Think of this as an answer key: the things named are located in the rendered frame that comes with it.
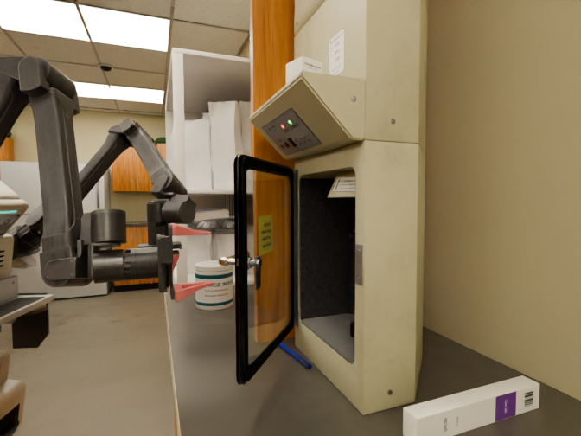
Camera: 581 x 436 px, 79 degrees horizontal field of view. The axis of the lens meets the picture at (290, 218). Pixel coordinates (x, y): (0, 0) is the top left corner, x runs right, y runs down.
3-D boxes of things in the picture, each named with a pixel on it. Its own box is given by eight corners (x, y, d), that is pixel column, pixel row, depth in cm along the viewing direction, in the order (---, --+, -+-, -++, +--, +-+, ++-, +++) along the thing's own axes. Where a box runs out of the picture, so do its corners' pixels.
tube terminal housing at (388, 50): (376, 331, 100) (379, 52, 96) (473, 387, 70) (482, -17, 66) (294, 344, 91) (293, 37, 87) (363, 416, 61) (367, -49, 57)
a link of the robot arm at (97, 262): (91, 285, 64) (85, 283, 59) (90, 246, 65) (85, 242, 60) (132, 280, 66) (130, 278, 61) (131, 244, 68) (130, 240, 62)
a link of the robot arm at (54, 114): (55, 90, 76) (12, 60, 66) (80, 84, 76) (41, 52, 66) (76, 289, 68) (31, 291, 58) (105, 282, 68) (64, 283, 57)
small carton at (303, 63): (305, 100, 71) (305, 69, 71) (322, 94, 67) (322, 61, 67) (285, 96, 68) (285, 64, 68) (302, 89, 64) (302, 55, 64)
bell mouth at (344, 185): (379, 197, 87) (379, 175, 87) (431, 196, 71) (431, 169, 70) (313, 197, 81) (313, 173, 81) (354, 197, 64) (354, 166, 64)
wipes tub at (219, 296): (229, 298, 134) (228, 259, 133) (236, 308, 122) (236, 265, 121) (194, 302, 130) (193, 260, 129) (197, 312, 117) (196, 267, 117)
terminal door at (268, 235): (293, 327, 89) (293, 168, 87) (240, 389, 60) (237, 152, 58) (290, 327, 90) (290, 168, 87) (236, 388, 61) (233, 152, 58)
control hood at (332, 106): (293, 160, 89) (293, 119, 88) (366, 139, 59) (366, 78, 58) (249, 158, 85) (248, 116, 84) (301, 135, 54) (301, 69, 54)
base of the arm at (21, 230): (20, 232, 115) (-8, 236, 103) (40, 217, 116) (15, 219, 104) (37, 253, 116) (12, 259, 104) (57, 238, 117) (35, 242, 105)
